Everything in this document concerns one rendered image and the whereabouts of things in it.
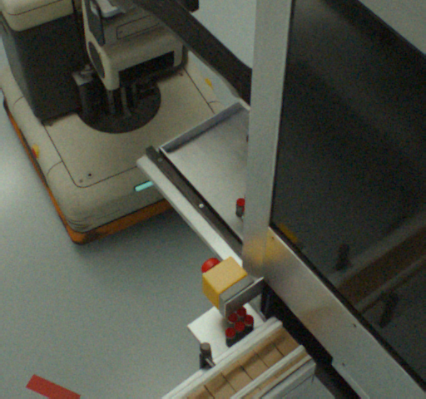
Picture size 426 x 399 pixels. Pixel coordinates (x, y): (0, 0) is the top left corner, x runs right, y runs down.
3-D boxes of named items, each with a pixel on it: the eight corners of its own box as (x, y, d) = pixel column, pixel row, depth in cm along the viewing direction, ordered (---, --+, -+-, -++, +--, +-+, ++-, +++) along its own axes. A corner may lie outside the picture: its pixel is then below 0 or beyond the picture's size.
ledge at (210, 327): (279, 344, 176) (280, 340, 175) (229, 382, 172) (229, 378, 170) (236, 293, 182) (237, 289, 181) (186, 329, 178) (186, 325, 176)
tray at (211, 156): (344, 198, 194) (346, 189, 191) (251, 259, 185) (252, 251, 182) (249, 103, 209) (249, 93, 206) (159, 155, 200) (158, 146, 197)
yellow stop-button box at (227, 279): (253, 298, 171) (255, 280, 165) (224, 319, 168) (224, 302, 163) (229, 271, 174) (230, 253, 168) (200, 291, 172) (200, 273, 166)
